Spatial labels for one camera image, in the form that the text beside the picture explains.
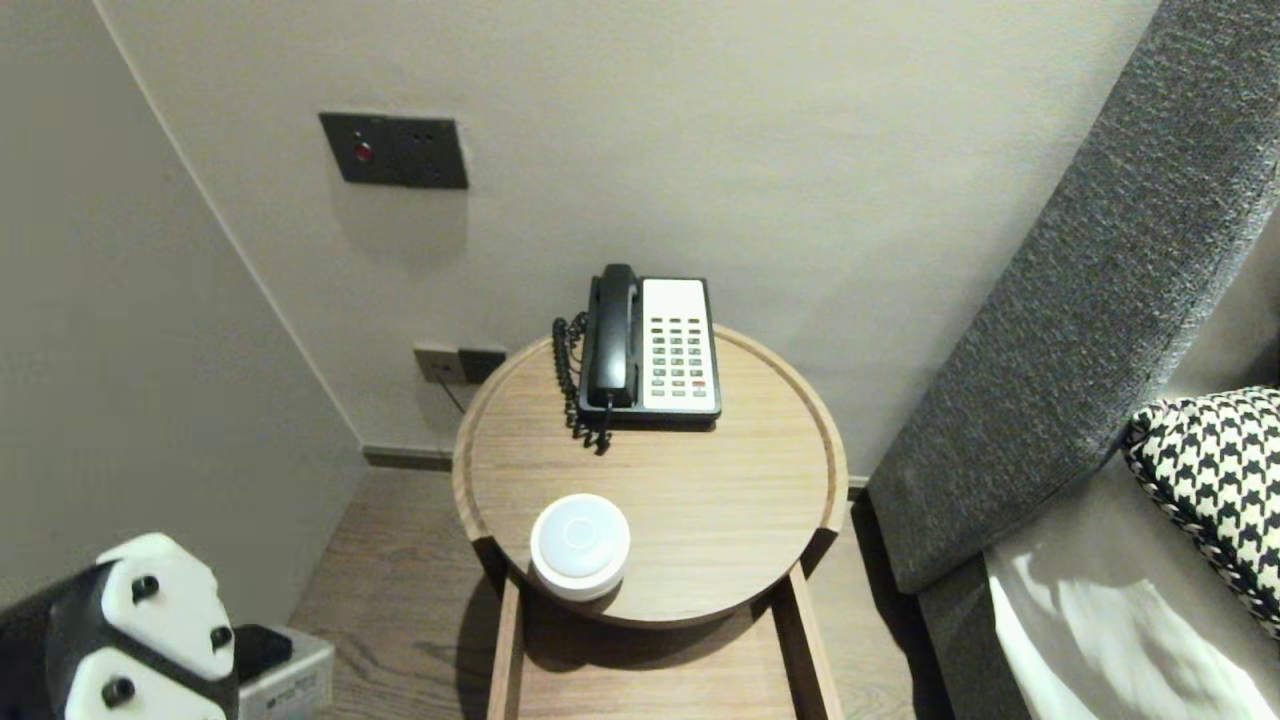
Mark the black telephone handset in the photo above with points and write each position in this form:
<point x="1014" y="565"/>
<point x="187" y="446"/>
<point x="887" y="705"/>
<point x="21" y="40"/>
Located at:
<point x="614" y="340"/>

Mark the dark wall switch panel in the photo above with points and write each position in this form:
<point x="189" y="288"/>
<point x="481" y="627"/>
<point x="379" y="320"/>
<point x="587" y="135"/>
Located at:
<point x="400" y="150"/>

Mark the round wooden bedside table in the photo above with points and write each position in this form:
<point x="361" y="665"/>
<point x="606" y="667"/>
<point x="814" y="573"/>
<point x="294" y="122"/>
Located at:
<point x="700" y="500"/>

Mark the grey upholstered bed headboard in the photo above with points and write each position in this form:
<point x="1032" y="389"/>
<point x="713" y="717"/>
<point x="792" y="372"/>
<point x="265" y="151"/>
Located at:
<point x="1050" y="350"/>

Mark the white round lidded device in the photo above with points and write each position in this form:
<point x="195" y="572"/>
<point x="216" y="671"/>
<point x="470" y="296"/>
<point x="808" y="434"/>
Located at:
<point x="580" y="545"/>

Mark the white bed sheet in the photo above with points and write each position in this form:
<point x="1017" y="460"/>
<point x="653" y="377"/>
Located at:
<point x="1120" y="620"/>

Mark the curved wooden table drawer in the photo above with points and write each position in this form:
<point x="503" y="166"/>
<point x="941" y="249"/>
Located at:
<point x="810" y="650"/>

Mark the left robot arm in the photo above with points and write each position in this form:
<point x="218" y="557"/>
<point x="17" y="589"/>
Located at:
<point x="130" y="640"/>

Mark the dark grey wall socket plate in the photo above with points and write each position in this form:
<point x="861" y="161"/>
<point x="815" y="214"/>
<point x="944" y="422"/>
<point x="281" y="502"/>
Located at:
<point x="485" y="364"/>

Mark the black white houndstooth pillow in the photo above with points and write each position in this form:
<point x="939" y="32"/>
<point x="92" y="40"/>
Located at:
<point x="1210" y="480"/>

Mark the white grey robot base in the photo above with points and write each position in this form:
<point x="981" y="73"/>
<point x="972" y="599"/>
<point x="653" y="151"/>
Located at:
<point x="295" y="685"/>

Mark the beige wall socket plate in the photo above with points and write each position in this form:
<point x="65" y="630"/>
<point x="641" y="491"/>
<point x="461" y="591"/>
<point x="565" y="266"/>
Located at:
<point x="438" y="365"/>

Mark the black and white desk telephone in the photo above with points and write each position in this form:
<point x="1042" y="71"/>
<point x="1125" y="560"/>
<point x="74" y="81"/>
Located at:
<point x="680" y="345"/>

